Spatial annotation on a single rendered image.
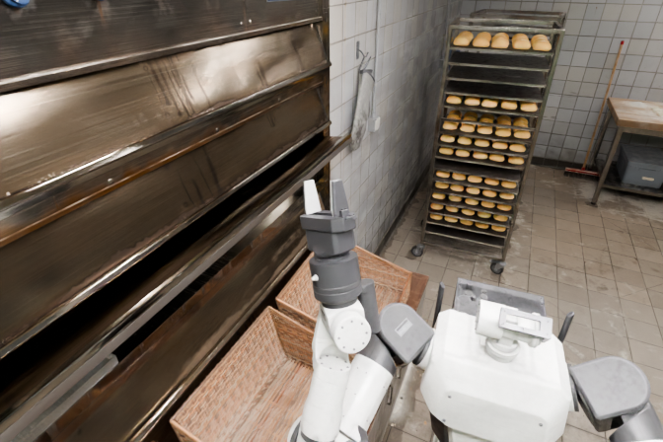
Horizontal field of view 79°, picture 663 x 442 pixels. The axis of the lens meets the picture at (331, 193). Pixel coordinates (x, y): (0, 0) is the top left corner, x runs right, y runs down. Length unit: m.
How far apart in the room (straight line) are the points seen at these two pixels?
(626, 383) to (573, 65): 4.46
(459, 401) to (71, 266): 0.85
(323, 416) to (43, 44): 0.84
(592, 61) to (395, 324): 4.56
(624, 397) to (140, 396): 1.17
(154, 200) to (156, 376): 0.54
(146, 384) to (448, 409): 0.85
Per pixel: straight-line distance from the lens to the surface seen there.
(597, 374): 0.97
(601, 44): 5.19
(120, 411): 1.37
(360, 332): 0.72
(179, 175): 1.20
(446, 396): 0.92
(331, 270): 0.69
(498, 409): 0.92
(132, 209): 1.11
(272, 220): 1.66
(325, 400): 0.79
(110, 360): 1.24
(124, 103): 1.04
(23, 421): 0.94
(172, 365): 1.43
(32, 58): 0.94
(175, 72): 1.15
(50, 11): 0.96
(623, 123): 4.51
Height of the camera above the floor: 2.07
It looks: 29 degrees down
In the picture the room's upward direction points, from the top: straight up
